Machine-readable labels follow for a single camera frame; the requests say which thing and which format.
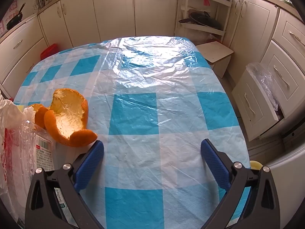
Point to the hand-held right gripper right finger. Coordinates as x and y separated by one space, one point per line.
214 164

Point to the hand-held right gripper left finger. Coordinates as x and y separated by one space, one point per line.
90 164

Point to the large orange peel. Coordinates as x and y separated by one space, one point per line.
69 114

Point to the red trash bin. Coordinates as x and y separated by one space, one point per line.
48 52

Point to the pale yellow object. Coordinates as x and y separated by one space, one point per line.
256 165

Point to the clear plastic food package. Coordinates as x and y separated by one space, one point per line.
26 152

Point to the blue white checkered tablecloth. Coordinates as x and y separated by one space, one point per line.
135 114

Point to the small orange peel piece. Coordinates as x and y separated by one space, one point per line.
40 116

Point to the cream open drawer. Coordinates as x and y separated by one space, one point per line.
250 100

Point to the white plastic bag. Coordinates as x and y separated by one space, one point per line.
9 114

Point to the clear plastic drawer liner bag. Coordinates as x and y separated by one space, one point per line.
262 76

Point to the small white wooden stool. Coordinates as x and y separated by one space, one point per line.
214 51

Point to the clear plastic table sheet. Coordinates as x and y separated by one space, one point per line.
154 59

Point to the white and orange plastic bags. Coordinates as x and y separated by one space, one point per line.
211 38

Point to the cream drawer cabinet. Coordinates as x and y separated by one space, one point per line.
286 52

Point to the black wok with lid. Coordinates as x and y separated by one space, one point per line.
202 20

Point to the cream kitchen base cabinets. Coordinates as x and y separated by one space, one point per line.
114 12

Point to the white shelf rack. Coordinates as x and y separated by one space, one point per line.
184 7

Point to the black frying pan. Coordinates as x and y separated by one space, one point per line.
14 20

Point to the clear bag of vegetables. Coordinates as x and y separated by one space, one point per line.
283 0

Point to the pink wall stickers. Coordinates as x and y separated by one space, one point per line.
12 10

